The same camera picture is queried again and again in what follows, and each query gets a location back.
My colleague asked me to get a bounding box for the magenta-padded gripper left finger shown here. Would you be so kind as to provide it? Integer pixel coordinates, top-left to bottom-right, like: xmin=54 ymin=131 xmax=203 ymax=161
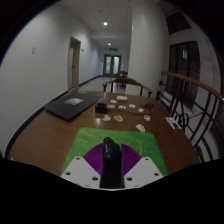
xmin=60 ymin=143 xmax=105 ymax=190

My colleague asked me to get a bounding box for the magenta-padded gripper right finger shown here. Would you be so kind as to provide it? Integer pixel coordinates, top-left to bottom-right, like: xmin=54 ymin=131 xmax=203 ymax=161
xmin=120 ymin=143 xmax=164 ymax=190

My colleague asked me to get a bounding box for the black vertical computer mouse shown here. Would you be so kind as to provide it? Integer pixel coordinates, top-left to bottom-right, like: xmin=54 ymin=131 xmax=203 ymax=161
xmin=99 ymin=136 xmax=126 ymax=190

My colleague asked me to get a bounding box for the green mouse pad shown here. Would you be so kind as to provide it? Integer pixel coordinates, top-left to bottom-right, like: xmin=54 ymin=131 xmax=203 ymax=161
xmin=60 ymin=127 xmax=169 ymax=178

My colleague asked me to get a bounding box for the black closed laptop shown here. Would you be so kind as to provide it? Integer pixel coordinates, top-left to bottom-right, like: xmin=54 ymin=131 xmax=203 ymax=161
xmin=44 ymin=92 xmax=103 ymax=123

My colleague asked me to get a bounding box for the curved wooden armchair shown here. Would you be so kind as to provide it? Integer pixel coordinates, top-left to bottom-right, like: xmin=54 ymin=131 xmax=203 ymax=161
xmin=102 ymin=76 xmax=154 ymax=98

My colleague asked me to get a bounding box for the dark wooden chair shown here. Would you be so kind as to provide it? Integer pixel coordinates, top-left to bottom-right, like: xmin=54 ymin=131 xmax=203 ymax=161
xmin=116 ymin=70 xmax=129 ymax=79

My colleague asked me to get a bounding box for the wood-topped black metal railing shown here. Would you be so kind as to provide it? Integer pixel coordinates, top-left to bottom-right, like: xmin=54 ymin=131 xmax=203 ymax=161
xmin=156 ymin=70 xmax=224 ymax=163

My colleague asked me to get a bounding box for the dark framed window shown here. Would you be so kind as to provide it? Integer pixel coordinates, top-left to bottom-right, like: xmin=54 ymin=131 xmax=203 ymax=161
xmin=165 ymin=11 xmax=201 ymax=109

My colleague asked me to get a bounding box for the glass double door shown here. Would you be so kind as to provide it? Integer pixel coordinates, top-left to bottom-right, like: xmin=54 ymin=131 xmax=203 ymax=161
xmin=102 ymin=54 xmax=122 ymax=77

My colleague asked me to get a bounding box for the open doorway frame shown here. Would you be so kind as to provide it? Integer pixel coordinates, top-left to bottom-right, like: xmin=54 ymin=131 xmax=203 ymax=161
xmin=67 ymin=35 xmax=82 ymax=92

